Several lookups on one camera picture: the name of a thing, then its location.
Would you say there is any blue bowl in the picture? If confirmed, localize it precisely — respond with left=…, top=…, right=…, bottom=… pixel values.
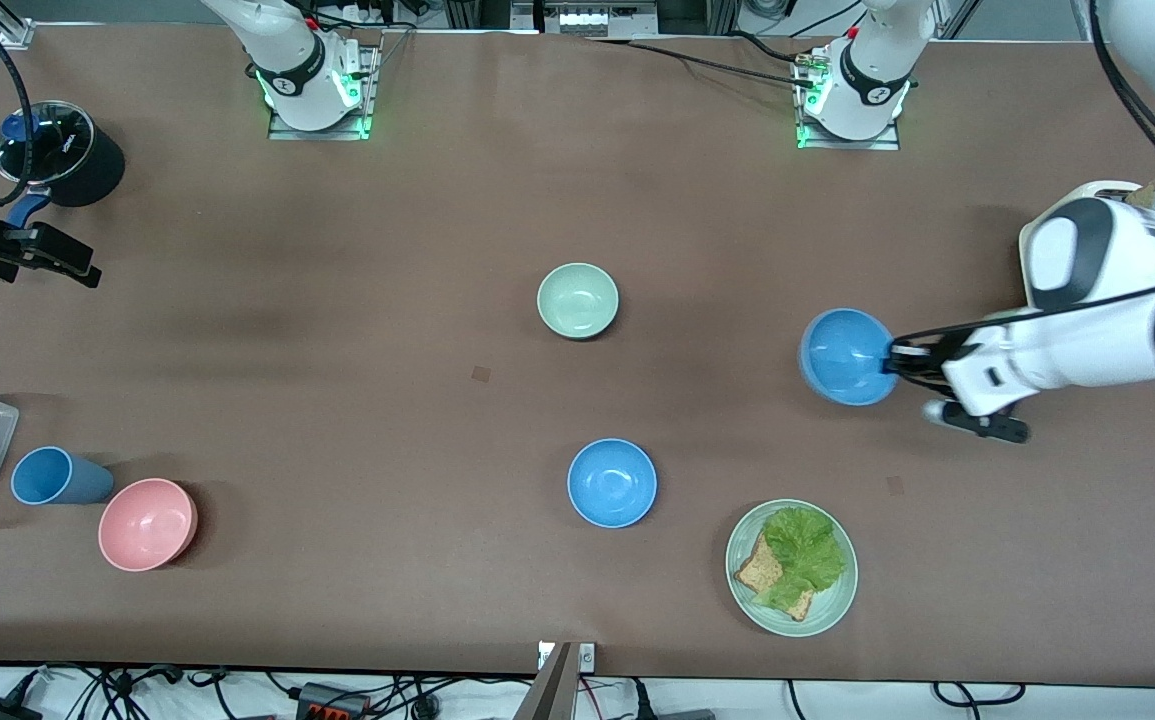
left=567, top=438, right=658, bottom=529
left=799, top=308, right=900, bottom=407

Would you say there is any green bowl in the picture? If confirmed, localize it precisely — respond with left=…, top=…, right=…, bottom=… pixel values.
left=537, top=262, right=620, bottom=341

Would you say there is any pink bowl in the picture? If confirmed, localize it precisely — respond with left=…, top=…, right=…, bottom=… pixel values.
left=98, top=478, right=199, bottom=573

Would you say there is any glass lid blue knob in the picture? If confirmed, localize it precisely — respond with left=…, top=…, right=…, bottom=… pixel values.
left=0, top=100, right=96, bottom=189

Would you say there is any green lettuce leaf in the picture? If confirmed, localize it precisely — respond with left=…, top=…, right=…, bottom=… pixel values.
left=757, top=506, right=848, bottom=611

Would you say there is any white toaster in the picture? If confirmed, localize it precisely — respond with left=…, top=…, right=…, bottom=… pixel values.
left=1019, top=180, right=1143, bottom=291

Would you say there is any blue cup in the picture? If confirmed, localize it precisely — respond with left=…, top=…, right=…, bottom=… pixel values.
left=11, top=446, right=116, bottom=506

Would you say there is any green plate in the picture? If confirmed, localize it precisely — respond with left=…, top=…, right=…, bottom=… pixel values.
left=725, top=498, right=859, bottom=638

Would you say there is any brown toast slice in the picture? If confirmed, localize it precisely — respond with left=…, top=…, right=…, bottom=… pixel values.
left=734, top=535, right=816, bottom=623

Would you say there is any silver power strip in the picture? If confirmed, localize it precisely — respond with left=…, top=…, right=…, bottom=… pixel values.
left=542, top=0, right=660, bottom=37

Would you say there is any black red power strip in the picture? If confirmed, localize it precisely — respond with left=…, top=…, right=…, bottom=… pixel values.
left=297, top=682, right=370, bottom=720

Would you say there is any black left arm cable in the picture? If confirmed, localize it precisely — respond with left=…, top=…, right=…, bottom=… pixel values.
left=892, top=0, right=1155, bottom=353

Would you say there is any black pot blue handle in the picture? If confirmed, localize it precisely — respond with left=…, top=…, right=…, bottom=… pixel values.
left=0, top=100, right=126, bottom=233

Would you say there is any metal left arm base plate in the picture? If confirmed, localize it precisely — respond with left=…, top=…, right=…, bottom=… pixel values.
left=795, top=50, right=901, bottom=151

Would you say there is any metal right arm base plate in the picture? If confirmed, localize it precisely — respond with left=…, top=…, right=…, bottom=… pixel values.
left=267, top=45, right=380, bottom=141

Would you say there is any black cable loop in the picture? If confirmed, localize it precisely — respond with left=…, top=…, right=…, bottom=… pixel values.
left=932, top=681, right=1026, bottom=708

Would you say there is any thin black cable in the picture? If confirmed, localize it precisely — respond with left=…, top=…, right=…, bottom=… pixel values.
left=727, top=28, right=843, bottom=66

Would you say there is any thick black cable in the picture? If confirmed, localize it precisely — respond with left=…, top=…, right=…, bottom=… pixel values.
left=585, top=36, right=818, bottom=91

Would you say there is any white metal bracket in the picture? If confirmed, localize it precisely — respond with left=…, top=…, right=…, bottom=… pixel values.
left=537, top=642, right=596, bottom=673

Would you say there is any dark camera pole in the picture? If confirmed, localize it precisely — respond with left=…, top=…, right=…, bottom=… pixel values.
left=514, top=643, right=575, bottom=720

